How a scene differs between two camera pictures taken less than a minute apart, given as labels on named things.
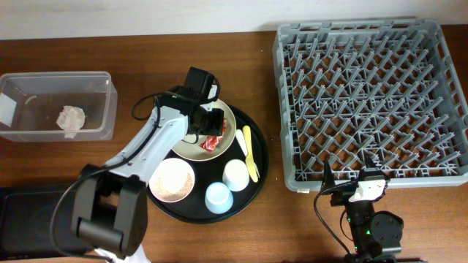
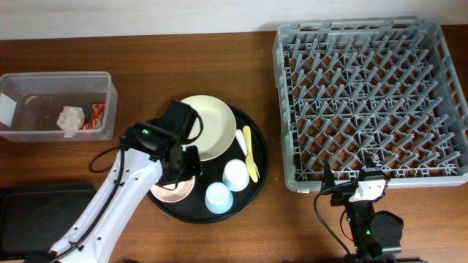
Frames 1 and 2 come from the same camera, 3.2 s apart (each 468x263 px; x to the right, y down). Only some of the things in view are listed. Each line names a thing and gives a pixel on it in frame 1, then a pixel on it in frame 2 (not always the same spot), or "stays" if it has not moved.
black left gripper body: [213, 124] -> [186, 168]
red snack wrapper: [212, 141] -> [97, 114]
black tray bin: [25, 218] stays
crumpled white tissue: [71, 120] stays
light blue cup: [219, 197] stays
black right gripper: [344, 195] stays
